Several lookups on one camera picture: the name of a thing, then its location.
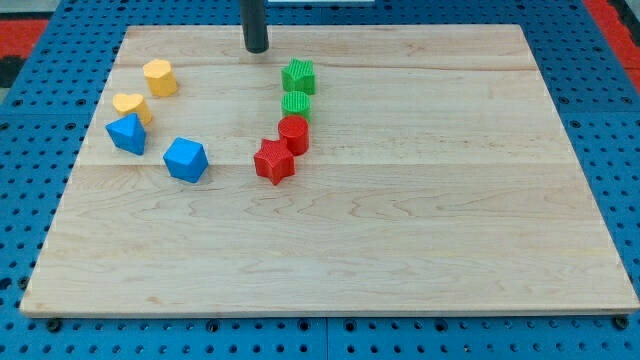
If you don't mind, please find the blue triangle block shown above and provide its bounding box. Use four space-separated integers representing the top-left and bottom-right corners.
105 113 146 155

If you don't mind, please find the yellow heart block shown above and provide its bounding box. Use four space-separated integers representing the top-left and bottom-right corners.
112 93 153 126

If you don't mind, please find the red star block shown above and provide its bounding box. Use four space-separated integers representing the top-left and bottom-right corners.
254 139 295 185

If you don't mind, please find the red cylinder block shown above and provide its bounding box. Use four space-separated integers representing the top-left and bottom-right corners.
278 115 310 156

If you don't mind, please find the green cylinder block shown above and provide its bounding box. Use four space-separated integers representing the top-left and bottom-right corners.
280 91 312 121

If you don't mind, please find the green star block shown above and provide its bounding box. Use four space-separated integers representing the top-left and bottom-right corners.
281 58 316 95

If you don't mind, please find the light wooden board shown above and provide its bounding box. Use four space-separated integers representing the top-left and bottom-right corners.
20 24 639 318

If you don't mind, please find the blue cube block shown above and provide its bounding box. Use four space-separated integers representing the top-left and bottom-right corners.
163 137 209 183

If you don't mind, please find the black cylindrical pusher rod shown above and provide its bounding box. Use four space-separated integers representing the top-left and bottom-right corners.
239 0 269 54

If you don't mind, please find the yellow hexagon block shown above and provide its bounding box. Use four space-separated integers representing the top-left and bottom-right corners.
142 59 178 97

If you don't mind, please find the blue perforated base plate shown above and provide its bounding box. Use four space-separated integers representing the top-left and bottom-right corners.
1 1 639 359

